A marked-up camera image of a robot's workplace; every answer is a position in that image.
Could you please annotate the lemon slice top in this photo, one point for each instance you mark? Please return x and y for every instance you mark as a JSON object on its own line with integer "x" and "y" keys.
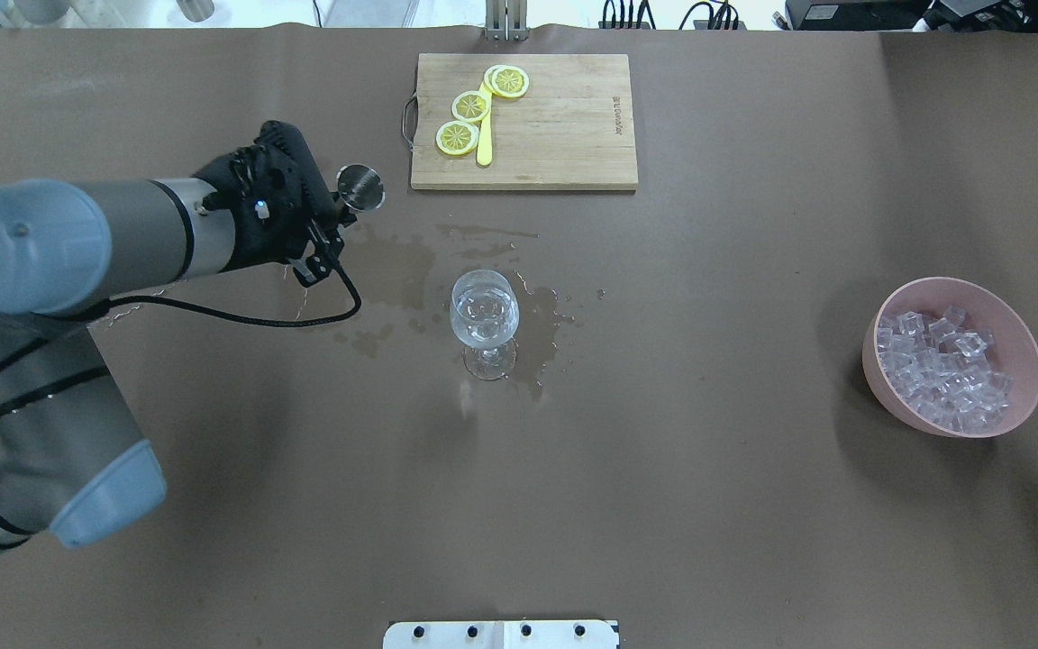
{"x": 507, "y": 81}

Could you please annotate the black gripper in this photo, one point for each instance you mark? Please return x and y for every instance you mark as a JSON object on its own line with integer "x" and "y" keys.
{"x": 232, "y": 242}

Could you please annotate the lemon slice lower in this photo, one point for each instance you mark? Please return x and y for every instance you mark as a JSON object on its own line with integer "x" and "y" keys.
{"x": 457, "y": 138}

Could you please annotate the lemon slice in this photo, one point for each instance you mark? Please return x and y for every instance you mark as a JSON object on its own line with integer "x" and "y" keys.
{"x": 457, "y": 138}
{"x": 507, "y": 81}
{"x": 471, "y": 106}

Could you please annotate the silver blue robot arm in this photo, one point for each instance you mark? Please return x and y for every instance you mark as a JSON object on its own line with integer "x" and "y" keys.
{"x": 73, "y": 461}

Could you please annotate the lemon slice middle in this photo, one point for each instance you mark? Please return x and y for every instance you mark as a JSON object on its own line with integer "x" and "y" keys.
{"x": 471, "y": 106}

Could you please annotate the aluminium frame post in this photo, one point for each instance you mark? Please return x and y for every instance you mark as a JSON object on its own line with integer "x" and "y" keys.
{"x": 506, "y": 20}

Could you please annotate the steel double jigger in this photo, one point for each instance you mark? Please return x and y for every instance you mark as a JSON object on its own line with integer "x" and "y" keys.
{"x": 360, "y": 187}

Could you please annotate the yellow plastic knife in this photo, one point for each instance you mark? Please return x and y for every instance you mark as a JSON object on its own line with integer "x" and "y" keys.
{"x": 484, "y": 155}

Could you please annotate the pink bowl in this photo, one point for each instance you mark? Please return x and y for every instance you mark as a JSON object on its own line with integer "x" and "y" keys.
{"x": 1015, "y": 351}

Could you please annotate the pile of ice cubes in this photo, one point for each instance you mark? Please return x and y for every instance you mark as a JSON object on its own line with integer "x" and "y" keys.
{"x": 941, "y": 369}

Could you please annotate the clear wine glass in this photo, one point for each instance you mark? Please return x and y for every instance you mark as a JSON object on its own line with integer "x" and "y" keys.
{"x": 484, "y": 315}

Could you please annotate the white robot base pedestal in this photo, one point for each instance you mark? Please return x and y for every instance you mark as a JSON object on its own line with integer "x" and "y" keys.
{"x": 519, "y": 633}

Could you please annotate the wooden cutting board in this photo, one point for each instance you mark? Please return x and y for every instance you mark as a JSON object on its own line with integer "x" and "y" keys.
{"x": 574, "y": 129}

